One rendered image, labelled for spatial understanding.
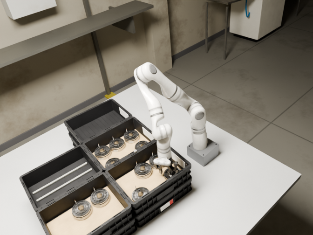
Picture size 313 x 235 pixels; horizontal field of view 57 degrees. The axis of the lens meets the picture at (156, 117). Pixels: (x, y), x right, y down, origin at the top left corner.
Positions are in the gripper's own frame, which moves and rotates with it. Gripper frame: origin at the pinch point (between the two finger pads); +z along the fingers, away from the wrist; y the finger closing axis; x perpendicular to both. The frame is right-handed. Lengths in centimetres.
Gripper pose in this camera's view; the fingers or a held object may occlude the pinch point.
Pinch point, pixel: (166, 172)
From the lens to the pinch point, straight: 169.0
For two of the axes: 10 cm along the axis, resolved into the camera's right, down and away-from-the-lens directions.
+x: -2.3, 6.3, -7.4
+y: -9.7, -0.7, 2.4
